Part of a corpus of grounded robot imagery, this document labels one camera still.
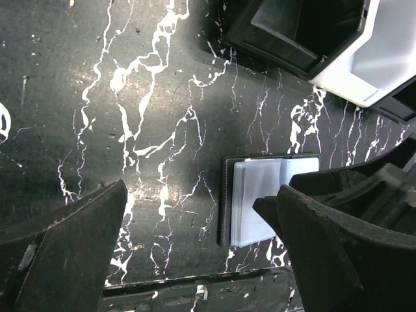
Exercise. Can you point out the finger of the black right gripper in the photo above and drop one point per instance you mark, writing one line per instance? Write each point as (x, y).
(338, 184)
(271, 210)

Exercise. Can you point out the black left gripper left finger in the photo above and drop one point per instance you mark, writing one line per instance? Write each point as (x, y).
(59, 261)

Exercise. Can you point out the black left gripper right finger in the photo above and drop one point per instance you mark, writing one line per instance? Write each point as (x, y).
(342, 263)

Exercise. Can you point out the black leather card holder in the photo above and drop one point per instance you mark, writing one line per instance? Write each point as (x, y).
(246, 178)

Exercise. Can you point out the black right bin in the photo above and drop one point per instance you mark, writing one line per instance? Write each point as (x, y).
(399, 105)

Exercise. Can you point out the black bin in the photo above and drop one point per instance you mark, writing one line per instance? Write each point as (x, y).
(301, 36)
(399, 105)

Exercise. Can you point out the white middle bin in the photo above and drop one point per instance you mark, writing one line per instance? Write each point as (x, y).
(379, 61)

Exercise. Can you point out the black left bin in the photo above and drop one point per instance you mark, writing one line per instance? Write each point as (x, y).
(301, 36)

